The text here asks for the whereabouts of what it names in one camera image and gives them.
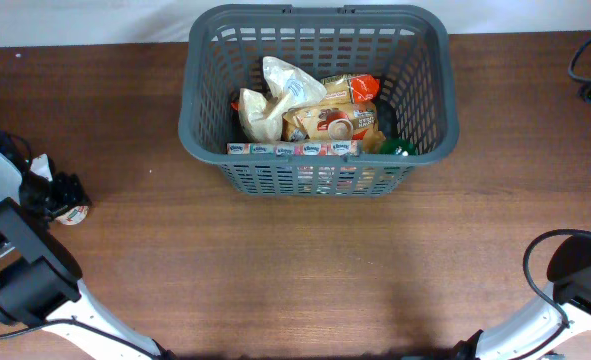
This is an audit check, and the orange coffee snack bag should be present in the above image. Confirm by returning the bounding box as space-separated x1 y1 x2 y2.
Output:
282 102 386 156

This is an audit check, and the green lid jar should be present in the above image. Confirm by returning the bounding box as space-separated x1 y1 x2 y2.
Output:
379 138 416 157
56 205 90 226

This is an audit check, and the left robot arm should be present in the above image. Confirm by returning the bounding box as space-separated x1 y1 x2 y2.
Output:
0 131 175 360

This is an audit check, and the orange spaghetti packet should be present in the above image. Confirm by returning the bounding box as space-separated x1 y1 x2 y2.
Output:
231 71 380 114

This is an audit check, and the cream plastic food bag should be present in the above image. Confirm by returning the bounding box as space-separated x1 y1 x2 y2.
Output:
238 56 327 143

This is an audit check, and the grey plastic shopping basket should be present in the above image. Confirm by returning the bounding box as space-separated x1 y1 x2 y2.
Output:
178 4 459 196

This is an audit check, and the white tissue pack bundle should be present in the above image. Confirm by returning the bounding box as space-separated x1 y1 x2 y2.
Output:
227 140 361 156

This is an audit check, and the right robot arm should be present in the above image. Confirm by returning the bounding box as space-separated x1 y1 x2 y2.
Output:
449 32 591 359

